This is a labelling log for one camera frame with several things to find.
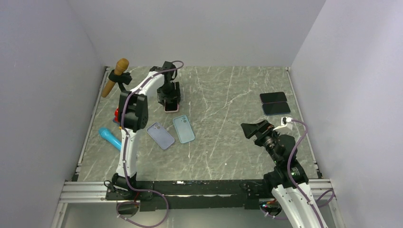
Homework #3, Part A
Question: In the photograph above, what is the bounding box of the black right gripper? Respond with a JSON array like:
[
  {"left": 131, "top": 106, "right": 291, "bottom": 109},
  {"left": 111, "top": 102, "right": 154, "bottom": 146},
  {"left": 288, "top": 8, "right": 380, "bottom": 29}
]
[{"left": 241, "top": 119, "right": 282, "bottom": 164}]

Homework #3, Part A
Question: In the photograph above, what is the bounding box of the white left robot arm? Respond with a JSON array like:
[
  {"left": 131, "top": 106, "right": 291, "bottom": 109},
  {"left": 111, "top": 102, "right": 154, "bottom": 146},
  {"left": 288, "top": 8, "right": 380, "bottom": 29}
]
[{"left": 109, "top": 60, "right": 184, "bottom": 200}]

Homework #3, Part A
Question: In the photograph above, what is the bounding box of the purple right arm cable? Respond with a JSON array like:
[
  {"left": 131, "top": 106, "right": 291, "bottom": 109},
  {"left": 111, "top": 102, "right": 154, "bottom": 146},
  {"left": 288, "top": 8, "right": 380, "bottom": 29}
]
[{"left": 259, "top": 119, "right": 336, "bottom": 228}]

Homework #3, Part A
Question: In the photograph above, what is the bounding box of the red white toy block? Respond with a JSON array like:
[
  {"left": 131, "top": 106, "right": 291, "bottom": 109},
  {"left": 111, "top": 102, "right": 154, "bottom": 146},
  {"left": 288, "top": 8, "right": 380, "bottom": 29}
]
[{"left": 113, "top": 108, "right": 120, "bottom": 124}]

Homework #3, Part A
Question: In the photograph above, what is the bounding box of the dark magenta phone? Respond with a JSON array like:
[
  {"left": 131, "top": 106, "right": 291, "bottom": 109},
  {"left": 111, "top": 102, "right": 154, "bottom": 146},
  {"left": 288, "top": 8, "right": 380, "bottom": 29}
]
[{"left": 259, "top": 92, "right": 288, "bottom": 104}]

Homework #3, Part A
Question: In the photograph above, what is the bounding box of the black phone blue edge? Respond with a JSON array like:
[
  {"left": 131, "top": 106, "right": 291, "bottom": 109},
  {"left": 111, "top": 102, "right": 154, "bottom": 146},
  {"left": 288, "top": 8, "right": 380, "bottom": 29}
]
[{"left": 262, "top": 102, "right": 291, "bottom": 115}]

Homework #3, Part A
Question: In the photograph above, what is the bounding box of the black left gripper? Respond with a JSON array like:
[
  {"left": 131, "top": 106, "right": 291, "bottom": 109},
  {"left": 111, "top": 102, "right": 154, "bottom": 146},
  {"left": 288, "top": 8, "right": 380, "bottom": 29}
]
[{"left": 157, "top": 81, "right": 181, "bottom": 106}]

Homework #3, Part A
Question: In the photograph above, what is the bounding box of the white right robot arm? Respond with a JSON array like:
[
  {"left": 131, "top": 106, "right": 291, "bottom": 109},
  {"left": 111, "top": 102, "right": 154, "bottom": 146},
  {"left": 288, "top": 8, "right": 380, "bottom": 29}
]
[{"left": 240, "top": 117, "right": 327, "bottom": 228}]

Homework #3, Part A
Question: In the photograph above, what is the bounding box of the lavender phone case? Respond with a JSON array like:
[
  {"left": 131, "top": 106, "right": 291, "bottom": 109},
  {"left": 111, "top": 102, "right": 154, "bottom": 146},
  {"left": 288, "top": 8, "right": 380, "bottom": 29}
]
[{"left": 146, "top": 122, "right": 175, "bottom": 150}]

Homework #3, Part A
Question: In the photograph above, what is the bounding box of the aluminium table edge rail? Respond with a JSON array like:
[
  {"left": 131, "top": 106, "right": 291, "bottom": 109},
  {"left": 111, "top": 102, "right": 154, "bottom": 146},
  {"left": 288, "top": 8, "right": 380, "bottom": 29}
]
[{"left": 71, "top": 66, "right": 111, "bottom": 181}]

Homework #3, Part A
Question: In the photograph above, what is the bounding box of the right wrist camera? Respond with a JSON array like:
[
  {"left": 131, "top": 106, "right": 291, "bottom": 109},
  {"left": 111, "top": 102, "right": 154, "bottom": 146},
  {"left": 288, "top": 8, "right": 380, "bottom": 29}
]
[{"left": 274, "top": 117, "right": 293, "bottom": 133}]

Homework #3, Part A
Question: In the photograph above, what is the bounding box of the light blue phone case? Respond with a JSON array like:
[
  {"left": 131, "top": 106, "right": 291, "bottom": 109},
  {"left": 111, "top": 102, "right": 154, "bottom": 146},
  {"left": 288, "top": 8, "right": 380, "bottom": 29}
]
[{"left": 173, "top": 115, "right": 195, "bottom": 144}]

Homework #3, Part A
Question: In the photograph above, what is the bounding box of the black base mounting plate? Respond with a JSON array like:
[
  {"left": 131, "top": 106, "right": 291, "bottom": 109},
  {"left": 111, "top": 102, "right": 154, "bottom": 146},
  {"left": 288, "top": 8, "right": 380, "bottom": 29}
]
[{"left": 104, "top": 180, "right": 280, "bottom": 212}]

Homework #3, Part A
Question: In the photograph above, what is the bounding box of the blue marker pen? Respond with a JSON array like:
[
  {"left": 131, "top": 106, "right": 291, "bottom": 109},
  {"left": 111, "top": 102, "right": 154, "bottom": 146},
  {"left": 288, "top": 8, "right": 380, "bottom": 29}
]
[{"left": 98, "top": 127, "right": 122, "bottom": 151}]

